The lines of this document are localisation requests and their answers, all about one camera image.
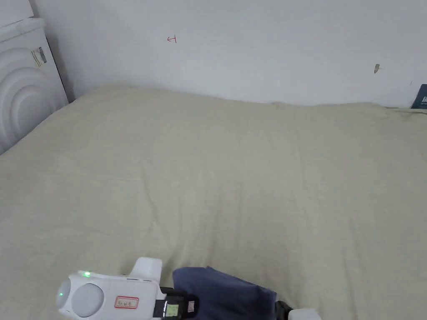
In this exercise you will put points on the dark blue box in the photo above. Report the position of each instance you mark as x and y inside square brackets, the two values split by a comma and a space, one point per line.
[420, 97]

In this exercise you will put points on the bed with beige sheet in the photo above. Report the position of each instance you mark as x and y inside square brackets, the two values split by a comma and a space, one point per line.
[233, 173]

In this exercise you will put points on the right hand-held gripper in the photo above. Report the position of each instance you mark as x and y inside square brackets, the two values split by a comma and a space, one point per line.
[305, 314]

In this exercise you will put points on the white washing machine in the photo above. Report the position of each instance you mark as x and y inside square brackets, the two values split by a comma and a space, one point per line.
[23, 90]

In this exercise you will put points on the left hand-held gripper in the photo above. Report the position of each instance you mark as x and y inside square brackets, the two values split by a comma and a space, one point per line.
[106, 296]

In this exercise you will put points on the dark blue garment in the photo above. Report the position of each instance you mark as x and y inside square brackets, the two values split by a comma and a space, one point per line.
[227, 296]

